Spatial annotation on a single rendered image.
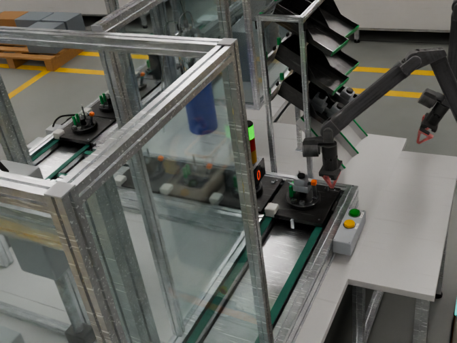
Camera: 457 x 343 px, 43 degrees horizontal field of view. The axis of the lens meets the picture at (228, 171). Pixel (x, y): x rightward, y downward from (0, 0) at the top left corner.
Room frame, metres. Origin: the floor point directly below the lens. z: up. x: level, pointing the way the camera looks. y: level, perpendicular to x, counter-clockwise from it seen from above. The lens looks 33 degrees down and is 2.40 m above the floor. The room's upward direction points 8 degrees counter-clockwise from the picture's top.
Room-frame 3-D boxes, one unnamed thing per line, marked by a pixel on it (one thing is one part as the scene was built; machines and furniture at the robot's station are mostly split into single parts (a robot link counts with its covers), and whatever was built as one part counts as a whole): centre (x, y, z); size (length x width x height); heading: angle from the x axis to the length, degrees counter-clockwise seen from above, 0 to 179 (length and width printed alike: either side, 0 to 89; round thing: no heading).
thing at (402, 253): (1.94, -0.54, 0.84); 0.90 x 0.70 x 0.03; 152
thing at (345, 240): (1.70, -0.42, 0.93); 0.21 x 0.07 x 0.06; 150
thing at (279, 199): (1.88, -0.28, 0.96); 0.24 x 0.24 x 0.02; 60
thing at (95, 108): (3.01, 0.60, 1.01); 0.24 x 0.24 x 0.13; 60
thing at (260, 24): (2.26, -0.36, 1.26); 0.36 x 0.21 x 0.80; 150
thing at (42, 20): (6.80, 2.09, 0.20); 1.20 x 0.80 x 0.41; 62
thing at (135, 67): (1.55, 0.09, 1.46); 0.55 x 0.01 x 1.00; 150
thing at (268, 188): (2.01, -0.06, 1.01); 0.24 x 0.24 x 0.13; 60
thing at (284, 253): (1.64, -0.11, 0.91); 0.84 x 0.28 x 0.10; 150
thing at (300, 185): (1.89, -0.27, 1.06); 0.08 x 0.04 x 0.07; 60
